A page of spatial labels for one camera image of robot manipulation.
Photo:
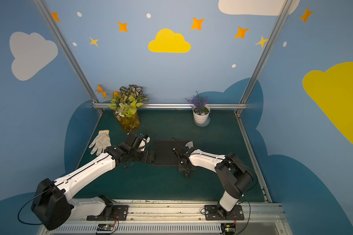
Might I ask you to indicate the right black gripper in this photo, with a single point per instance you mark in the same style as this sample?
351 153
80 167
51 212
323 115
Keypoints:
182 166

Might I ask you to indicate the right small circuit board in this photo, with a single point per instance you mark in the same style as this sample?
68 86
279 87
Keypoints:
228 229

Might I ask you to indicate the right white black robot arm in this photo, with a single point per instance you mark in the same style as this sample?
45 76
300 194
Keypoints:
234 176

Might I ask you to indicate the lavender plant in white pot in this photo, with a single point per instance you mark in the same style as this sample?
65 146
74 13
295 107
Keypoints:
200 109

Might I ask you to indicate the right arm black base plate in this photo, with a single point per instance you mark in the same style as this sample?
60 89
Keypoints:
211 212

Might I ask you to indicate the small circuit board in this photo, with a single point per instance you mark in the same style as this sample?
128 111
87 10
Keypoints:
104 228
228 229

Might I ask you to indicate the black cutting board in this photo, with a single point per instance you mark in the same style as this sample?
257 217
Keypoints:
164 151

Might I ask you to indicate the aluminium frame back rail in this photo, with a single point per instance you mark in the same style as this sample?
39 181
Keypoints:
178 106

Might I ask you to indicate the aluminium front rail platform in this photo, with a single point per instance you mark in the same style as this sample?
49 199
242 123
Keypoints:
157 217

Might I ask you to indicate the cleaver knife black handle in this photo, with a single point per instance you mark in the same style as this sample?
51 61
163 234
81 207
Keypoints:
191 148

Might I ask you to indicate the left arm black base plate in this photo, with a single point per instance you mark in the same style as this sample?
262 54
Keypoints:
119 212

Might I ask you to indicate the white work glove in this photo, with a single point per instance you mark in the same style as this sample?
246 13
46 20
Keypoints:
100 143

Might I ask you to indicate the green plant in amber vase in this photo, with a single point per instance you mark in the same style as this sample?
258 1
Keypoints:
125 104

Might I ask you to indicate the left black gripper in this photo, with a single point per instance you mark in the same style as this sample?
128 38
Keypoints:
147 157

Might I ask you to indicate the left small circuit board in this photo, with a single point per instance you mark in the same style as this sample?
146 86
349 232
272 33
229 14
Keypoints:
104 228

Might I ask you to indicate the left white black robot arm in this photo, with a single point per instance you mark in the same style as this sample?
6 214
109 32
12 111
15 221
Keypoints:
54 204

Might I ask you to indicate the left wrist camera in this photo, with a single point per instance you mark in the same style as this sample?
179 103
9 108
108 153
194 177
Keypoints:
137 142

